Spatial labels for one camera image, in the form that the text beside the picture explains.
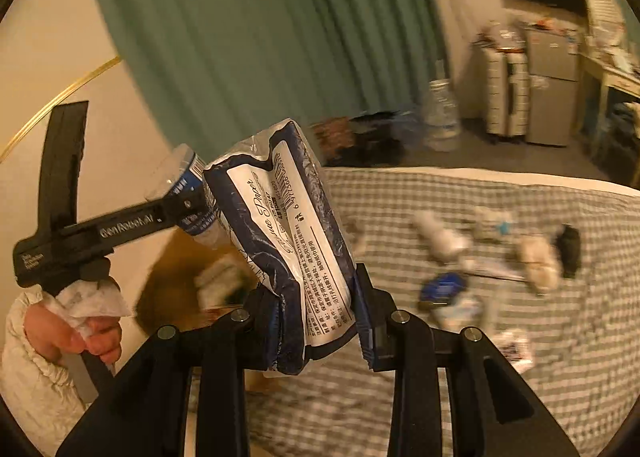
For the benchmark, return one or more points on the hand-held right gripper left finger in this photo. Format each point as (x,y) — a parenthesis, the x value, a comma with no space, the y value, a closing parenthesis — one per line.
(250,332)

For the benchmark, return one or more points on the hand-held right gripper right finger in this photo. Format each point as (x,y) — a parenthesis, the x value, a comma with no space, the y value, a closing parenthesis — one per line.
(372,332)

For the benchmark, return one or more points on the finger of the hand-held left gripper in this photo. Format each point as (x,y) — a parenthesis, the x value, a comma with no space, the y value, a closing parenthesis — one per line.
(185,207)

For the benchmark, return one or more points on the clear plastic bottle blue label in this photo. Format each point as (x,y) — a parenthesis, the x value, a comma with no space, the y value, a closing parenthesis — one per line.
(170,179)

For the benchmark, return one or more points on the brown cardboard box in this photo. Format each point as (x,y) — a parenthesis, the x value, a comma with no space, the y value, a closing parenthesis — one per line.
(165,277)

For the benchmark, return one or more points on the blue white tissue paper pack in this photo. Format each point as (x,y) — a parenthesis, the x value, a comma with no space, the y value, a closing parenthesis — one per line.
(280,237)

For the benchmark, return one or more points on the person's left forearm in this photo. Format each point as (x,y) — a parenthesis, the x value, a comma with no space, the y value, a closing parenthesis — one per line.
(30,387)

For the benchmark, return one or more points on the person's left hand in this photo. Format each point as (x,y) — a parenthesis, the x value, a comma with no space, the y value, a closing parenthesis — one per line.
(55,337)

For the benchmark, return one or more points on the white black blurred item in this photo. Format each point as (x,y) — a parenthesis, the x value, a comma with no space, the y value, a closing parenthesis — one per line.
(217,282)

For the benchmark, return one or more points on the blue packet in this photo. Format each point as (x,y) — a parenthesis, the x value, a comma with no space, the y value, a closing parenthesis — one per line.
(442,289)

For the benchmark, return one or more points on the white packet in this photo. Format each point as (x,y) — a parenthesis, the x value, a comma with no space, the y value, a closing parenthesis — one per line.
(465,312)

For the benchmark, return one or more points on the patterned small packet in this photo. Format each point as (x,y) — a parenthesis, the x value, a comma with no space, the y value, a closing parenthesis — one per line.
(515,352)

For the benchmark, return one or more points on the white bear toy blue star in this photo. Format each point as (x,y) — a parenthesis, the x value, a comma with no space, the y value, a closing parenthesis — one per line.
(492,224)

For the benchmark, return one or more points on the patterned brown box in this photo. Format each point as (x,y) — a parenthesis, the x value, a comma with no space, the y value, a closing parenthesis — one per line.
(332,137)

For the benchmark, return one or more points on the white fluffy item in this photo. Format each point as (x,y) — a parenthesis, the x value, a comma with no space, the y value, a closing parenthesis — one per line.
(539,264)

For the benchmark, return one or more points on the green curtain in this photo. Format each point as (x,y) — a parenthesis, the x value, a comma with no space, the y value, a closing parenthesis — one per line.
(250,37)

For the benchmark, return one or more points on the grey white checkered blanket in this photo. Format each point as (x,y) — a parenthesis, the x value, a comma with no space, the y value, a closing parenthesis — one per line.
(550,377)

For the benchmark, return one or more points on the dark bag pile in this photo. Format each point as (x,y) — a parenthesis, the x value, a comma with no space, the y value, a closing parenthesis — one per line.
(375,144)

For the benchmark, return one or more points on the black object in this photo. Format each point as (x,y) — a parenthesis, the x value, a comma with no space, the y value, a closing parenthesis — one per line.
(569,249)

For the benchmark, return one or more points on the large clear water jug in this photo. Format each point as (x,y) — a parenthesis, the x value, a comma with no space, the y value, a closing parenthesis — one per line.
(440,117)

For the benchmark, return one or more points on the white suitcase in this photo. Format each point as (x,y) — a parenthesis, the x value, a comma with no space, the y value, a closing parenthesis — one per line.
(500,97)

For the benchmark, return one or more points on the grey small refrigerator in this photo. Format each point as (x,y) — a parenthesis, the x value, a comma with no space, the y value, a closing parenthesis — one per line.
(552,87)

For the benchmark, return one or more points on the clear plastic bag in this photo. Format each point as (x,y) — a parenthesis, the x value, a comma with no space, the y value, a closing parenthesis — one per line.
(497,37)

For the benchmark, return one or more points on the white dressing table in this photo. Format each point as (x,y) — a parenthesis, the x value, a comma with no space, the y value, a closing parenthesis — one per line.
(615,82)

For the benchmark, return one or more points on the white oval mirror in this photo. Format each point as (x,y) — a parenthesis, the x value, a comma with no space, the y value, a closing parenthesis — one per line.
(605,7)

